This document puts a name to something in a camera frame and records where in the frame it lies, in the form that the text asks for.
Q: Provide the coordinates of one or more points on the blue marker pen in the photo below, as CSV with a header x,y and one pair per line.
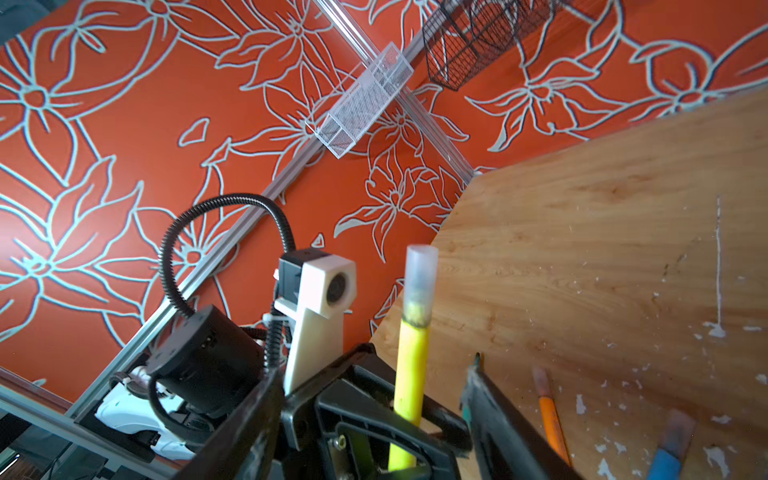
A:
x,y
673,447

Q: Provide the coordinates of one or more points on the orange marker pen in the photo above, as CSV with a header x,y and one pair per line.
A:
x,y
550,418

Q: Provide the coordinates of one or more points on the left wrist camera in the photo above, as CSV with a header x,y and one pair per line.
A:
x,y
315,289

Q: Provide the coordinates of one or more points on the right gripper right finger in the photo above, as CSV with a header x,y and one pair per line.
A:
x,y
506,445

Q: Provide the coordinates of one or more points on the black wire basket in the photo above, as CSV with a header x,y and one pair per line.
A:
x,y
463,38

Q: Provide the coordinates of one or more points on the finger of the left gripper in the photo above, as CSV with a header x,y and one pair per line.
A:
x,y
372,414

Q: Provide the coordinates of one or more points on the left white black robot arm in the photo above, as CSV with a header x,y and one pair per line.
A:
x,y
286,399

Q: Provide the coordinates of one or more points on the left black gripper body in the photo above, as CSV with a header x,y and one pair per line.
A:
x,y
324,432

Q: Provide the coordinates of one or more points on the yellow marker pen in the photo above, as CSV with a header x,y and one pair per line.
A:
x,y
418,298

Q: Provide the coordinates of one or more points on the white wire basket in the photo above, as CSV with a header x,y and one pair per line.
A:
x,y
359,107

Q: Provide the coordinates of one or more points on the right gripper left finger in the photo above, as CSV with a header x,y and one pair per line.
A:
x,y
244,445

